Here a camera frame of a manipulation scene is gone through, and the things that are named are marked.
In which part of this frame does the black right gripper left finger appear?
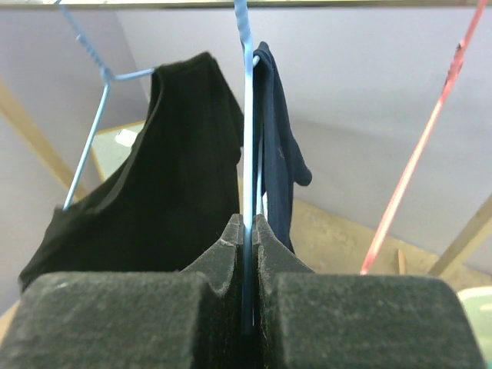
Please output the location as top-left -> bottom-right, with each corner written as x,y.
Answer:
1,215 -> 243,368

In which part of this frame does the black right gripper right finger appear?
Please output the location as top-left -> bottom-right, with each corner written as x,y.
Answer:
254,215 -> 487,368

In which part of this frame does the navy blue t shirt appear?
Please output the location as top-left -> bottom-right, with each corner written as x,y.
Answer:
253,42 -> 312,251

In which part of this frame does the pink wire hanger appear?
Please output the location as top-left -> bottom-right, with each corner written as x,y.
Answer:
360,0 -> 487,275

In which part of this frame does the light blue hanger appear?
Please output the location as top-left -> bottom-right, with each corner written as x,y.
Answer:
53,0 -> 157,211
234,0 -> 254,335

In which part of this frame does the black hanging garment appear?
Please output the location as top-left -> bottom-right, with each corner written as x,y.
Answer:
19,52 -> 243,288

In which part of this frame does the cream perforated laundry basket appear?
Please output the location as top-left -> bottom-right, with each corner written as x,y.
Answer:
457,286 -> 492,368

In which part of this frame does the wooden clothes rack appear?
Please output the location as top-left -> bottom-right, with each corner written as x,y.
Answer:
1,1 -> 491,276

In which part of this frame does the small whiteboard yellow frame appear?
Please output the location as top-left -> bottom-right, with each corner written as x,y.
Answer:
91,121 -> 145,181

